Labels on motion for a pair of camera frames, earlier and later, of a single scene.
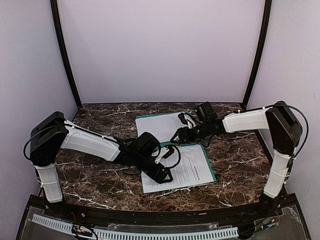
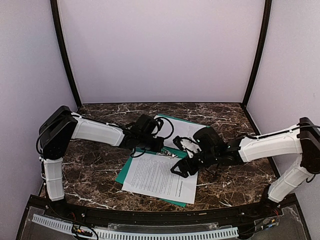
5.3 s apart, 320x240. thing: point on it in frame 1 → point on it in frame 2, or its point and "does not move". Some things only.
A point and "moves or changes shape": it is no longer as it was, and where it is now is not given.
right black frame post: [261, 42] does not move
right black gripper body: [185, 133] → [193, 161]
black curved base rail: [166, 216] does not move
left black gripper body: [158, 173] → [158, 145]
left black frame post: [58, 26] does not move
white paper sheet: [163, 127] moves or changes shape
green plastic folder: [188, 163] moves or changes shape
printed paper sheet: [192, 169] moves or changes shape
